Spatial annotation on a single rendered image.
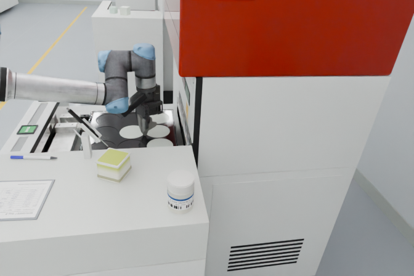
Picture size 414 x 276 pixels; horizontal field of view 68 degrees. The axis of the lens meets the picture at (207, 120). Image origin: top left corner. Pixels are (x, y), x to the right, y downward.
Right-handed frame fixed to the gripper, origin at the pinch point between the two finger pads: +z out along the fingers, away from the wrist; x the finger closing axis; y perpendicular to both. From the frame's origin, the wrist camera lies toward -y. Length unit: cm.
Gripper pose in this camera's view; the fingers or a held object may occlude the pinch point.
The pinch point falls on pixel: (143, 133)
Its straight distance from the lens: 125.5
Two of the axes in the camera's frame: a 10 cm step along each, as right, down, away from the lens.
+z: -0.6, 8.7, 5.0
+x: -6.3, -4.2, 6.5
